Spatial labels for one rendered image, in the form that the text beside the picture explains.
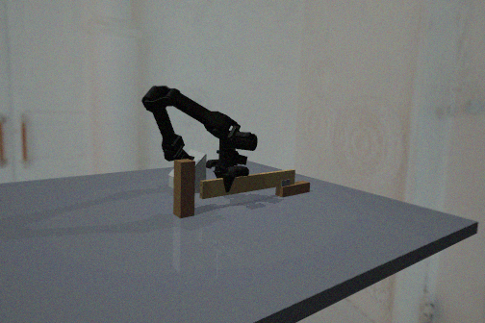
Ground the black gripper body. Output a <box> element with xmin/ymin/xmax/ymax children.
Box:
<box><xmin>206</xmin><ymin>148</ymin><xmax>249</xmax><ymax>177</ymax></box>

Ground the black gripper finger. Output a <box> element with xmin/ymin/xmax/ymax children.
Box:
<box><xmin>213</xmin><ymin>170</ymin><xmax>227</xmax><ymax>178</ymax></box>
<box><xmin>222</xmin><ymin>174</ymin><xmax>236</xmax><ymax>192</ymax></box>

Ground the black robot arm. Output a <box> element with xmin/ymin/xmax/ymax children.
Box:
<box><xmin>141</xmin><ymin>86</ymin><xmax>258</xmax><ymax>162</ymax></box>

